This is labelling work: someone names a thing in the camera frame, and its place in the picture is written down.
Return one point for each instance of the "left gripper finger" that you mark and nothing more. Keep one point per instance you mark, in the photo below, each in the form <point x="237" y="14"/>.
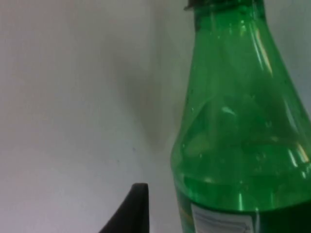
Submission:
<point x="132" y="213"/>

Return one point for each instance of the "green plastic bottle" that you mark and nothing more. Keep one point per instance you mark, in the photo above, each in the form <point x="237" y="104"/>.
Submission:
<point x="233" y="126"/>

